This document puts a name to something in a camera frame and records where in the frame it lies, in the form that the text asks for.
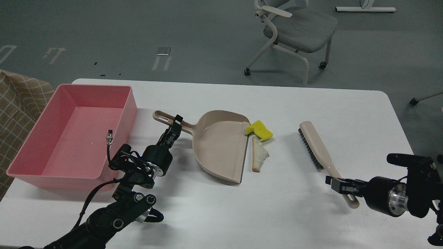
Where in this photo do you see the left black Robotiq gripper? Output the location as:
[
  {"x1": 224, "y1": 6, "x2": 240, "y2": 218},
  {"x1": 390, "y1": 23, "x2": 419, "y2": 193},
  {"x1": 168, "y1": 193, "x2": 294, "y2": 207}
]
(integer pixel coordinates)
[{"x1": 141, "y1": 115, "x2": 183, "y2": 177}]

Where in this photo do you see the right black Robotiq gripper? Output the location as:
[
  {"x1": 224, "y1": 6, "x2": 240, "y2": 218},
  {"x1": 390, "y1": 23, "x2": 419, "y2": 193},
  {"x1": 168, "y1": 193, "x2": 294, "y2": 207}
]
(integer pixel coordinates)
[{"x1": 325, "y1": 176, "x2": 408, "y2": 217}]

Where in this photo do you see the beige plastic dustpan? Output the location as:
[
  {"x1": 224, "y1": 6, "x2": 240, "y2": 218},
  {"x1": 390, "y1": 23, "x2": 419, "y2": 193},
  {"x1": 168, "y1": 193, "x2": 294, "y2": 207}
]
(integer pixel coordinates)
[{"x1": 152, "y1": 110, "x2": 251, "y2": 185}]

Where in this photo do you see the yellow sponge piece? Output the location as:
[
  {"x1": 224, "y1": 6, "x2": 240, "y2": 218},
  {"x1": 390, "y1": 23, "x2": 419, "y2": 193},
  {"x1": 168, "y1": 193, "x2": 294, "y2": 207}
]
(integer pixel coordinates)
[{"x1": 245, "y1": 120, "x2": 273, "y2": 141}]

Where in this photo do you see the white bread slice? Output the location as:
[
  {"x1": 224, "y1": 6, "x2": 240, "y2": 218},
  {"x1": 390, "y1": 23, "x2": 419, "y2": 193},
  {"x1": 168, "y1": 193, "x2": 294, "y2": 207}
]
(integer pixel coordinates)
[{"x1": 252, "y1": 136, "x2": 270, "y2": 172}]

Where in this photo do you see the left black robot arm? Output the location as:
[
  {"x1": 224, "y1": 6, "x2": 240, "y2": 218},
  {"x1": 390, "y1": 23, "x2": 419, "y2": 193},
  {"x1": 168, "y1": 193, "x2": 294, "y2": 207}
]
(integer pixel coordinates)
[{"x1": 45, "y1": 115, "x2": 183, "y2": 249}]

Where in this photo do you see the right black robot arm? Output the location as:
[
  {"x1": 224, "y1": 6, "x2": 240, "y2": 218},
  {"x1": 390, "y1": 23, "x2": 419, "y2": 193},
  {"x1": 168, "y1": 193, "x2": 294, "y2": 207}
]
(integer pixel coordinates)
[{"x1": 325, "y1": 153, "x2": 442, "y2": 246}]

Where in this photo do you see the pink plastic bin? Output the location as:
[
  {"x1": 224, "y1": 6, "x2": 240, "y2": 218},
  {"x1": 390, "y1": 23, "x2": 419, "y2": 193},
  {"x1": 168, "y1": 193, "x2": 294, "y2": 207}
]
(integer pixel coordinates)
[{"x1": 7, "y1": 84, "x2": 137, "y2": 190}]

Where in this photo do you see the silver floor socket plate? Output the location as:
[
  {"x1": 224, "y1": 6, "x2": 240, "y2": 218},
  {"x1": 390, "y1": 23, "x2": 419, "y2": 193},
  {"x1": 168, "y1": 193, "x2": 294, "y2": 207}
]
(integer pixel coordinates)
[{"x1": 156, "y1": 47, "x2": 171, "y2": 56}]

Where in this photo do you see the white chair leg with caster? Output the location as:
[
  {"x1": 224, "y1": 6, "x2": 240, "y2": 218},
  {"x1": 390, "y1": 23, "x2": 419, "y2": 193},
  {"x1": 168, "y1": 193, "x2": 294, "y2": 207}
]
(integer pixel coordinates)
[{"x1": 409, "y1": 91, "x2": 443, "y2": 106}]

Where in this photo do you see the tan checkered cloth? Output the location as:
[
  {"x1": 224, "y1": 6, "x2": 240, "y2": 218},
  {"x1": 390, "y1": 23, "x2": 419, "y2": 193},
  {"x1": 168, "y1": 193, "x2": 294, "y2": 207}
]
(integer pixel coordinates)
[{"x1": 0, "y1": 70, "x2": 54, "y2": 198}]

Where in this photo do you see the grey office chair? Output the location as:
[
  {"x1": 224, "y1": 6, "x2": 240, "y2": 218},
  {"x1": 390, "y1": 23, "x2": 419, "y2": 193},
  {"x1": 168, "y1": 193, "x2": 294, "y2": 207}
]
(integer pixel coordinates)
[{"x1": 244, "y1": 0, "x2": 338, "y2": 87}]

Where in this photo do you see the white desk leg base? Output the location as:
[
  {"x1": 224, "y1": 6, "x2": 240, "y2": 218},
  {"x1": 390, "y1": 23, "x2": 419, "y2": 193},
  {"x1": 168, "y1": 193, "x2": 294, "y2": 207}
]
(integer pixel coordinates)
[{"x1": 335, "y1": 0, "x2": 397, "y2": 13}]

